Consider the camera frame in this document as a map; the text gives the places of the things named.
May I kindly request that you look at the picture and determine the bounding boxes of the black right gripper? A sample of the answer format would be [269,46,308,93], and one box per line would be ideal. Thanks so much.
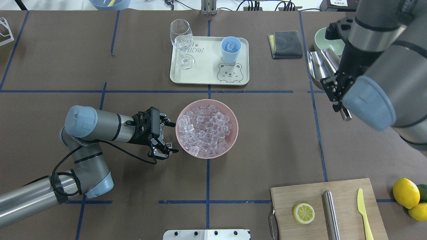
[319,45,367,113]

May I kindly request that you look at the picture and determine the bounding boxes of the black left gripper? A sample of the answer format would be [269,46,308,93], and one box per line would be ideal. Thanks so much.
[124,107,179,160]

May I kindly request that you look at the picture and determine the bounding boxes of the metal ice scoop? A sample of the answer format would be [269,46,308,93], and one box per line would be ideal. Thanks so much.
[307,48,353,121]

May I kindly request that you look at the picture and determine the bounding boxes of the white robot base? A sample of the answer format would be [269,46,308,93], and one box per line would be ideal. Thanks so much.
[163,228,251,240]

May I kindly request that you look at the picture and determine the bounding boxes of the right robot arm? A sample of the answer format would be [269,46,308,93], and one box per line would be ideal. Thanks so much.
[321,0,427,155]

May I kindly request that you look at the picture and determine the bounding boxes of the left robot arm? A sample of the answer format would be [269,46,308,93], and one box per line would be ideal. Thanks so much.
[0,105,178,228]

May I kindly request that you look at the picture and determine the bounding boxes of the pile of clear ice cubes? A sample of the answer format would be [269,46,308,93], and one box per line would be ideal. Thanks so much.
[178,104,233,157]

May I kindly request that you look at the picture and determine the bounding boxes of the blue plastic cup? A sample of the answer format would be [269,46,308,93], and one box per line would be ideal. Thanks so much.
[220,36,242,64]

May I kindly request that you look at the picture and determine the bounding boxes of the pink bowl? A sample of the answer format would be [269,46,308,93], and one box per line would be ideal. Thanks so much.
[175,99,239,159]

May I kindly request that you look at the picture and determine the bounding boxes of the green bowl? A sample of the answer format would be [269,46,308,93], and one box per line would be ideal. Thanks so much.
[314,27,345,56]

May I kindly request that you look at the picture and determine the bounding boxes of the grey folded cloth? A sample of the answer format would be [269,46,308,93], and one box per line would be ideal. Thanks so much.
[268,31,303,59]

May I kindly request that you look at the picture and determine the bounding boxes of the wooden cutting board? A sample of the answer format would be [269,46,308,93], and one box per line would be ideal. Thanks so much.
[270,179,388,240]

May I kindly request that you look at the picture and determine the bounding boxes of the cream bear tray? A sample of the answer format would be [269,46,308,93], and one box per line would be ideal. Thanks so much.
[169,36,250,86]

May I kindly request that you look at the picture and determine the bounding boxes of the yellow plastic knife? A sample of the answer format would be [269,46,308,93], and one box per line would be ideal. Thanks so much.
[357,188,374,240]

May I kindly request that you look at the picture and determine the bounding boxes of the clear wine glass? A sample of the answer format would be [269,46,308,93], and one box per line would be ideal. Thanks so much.
[169,19,195,70]

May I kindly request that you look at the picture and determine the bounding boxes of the yellow lemon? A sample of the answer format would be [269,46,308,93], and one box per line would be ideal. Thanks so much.
[393,178,420,209]
[408,203,427,221]

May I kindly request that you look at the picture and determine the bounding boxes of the lemon half slice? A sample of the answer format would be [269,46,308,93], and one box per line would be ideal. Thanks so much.
[293,203,315,224]

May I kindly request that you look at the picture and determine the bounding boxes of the green lime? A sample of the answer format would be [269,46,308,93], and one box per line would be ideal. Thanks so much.
[417,184,427,203]

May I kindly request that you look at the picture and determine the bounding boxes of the yellow plastic fork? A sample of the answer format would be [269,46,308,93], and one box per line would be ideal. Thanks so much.
[107,0,116,7]

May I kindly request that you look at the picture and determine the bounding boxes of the blue bowl with fork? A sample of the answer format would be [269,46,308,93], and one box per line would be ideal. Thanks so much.
[89,0,131,11]

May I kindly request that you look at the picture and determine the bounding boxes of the white wire cup rack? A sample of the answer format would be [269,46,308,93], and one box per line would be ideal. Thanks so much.
[0,18,15,46]

